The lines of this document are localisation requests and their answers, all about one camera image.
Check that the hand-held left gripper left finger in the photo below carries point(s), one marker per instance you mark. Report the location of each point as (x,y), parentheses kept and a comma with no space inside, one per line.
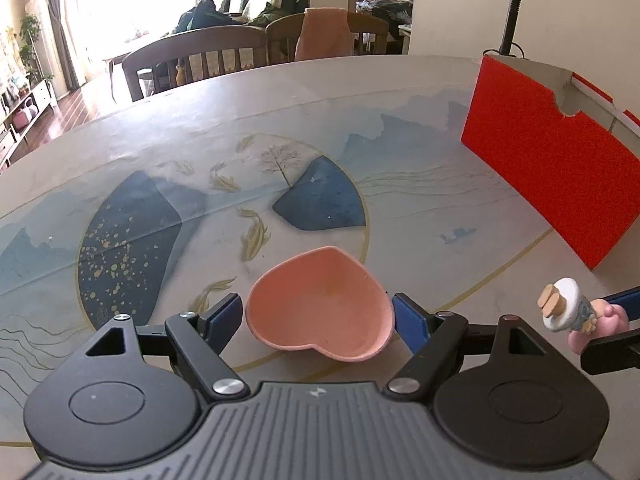
(225,321)

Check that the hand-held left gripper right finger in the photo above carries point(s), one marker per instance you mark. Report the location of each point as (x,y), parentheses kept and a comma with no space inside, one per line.
(410,322)

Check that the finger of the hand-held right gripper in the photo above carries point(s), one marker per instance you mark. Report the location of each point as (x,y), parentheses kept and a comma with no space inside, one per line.
(631,305)
(615,355)

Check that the small cork bottle pink charm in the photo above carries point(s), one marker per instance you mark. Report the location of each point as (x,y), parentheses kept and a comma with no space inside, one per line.
(565,300)

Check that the pink heart-shaped dish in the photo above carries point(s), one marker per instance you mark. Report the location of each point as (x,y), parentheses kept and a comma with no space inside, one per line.
(320,305)

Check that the red cardboard box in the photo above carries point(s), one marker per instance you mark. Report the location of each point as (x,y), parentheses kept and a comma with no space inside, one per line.
(540,160)

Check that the dark wooden dining chair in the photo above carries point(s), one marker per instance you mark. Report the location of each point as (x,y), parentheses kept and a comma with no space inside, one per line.
(200,40)
(370,25)

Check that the pink round bag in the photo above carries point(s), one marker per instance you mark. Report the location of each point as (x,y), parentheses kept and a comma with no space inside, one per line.
(21,120)

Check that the white coffee table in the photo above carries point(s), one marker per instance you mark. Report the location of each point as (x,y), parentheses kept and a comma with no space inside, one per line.
(130,47)

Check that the wooden tv cabinet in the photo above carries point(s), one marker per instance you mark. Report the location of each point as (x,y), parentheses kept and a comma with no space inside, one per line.
(35,100)

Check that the pink cloth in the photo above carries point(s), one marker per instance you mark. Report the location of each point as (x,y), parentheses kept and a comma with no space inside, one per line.
(325,35)

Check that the dark clothes pile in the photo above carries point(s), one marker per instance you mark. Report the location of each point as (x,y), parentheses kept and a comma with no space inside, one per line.
(205,15)

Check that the colourful bedding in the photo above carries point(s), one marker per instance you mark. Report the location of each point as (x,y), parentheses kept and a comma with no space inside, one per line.
(385,10)

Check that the grey desk lamp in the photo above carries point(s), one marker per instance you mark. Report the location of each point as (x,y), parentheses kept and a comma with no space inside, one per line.
(515,10)

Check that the green potted plant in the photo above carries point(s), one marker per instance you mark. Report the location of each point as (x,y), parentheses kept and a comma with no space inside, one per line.
(30,30)

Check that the white standing air conditioner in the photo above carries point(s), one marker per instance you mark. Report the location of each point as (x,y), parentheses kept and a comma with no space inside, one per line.
(42,7)

